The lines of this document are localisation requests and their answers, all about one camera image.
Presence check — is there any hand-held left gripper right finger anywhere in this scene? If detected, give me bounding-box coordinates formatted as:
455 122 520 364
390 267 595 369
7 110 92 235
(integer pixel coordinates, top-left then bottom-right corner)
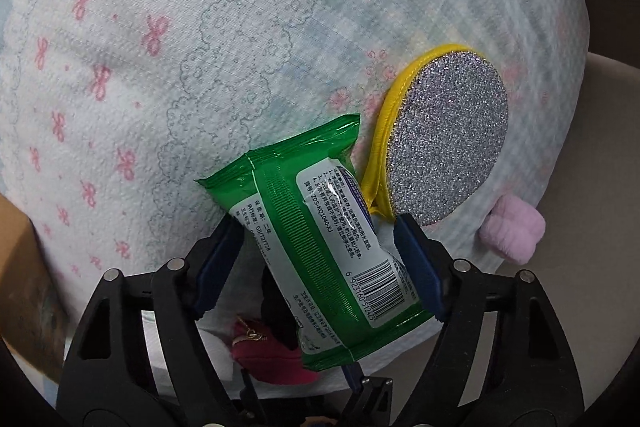
345 213 586 427

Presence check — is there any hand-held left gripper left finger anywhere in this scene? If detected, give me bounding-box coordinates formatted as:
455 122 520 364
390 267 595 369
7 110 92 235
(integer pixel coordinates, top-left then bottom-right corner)
56 216 247 427

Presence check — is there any green wet wipes packet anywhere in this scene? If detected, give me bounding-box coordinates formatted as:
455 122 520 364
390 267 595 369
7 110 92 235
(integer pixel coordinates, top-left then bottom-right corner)
195 113 437 373

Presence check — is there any magenta pouch with gold clasp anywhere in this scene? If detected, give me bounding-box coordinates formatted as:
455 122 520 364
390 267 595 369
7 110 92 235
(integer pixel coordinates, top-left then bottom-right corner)
230 316 321 385

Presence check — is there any yellow-rimmed silver scouring pad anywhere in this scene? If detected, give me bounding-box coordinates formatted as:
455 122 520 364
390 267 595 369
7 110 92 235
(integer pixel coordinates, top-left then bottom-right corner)
361 43 510 227

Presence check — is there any brown cardboard box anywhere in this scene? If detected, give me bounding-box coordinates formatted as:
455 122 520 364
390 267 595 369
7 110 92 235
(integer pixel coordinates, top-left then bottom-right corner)
0 194 73 383

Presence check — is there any white blanket with pink bows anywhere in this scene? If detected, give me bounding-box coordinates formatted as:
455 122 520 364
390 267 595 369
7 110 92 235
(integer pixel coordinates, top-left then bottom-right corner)
0 0 593 395

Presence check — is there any pink fluffy hair tie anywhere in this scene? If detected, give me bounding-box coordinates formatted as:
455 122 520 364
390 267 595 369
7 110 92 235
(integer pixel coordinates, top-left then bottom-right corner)
477 195 546 265

